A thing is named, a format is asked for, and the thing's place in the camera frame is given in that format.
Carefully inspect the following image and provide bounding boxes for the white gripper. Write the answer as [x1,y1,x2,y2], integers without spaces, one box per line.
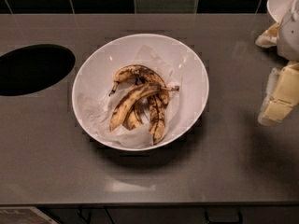
[255,0,299,126]

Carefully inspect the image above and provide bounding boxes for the spotted banana peel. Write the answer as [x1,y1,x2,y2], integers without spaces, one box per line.
[109,64,179,145]

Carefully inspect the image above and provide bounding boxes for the large white bowl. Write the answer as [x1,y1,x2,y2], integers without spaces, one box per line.
[72,34,209,151]

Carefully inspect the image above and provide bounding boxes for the white paper napkin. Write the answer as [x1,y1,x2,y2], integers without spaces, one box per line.
[73,45,178,150]

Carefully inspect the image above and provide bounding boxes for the printed paper sheet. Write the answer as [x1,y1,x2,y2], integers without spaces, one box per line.
[0,207,60,224]

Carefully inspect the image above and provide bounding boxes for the black drawer handle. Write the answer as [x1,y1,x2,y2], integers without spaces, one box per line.
[204,210,243,224]

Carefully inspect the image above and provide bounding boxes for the black cabinet handle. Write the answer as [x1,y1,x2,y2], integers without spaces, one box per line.
[78,207,93,224]

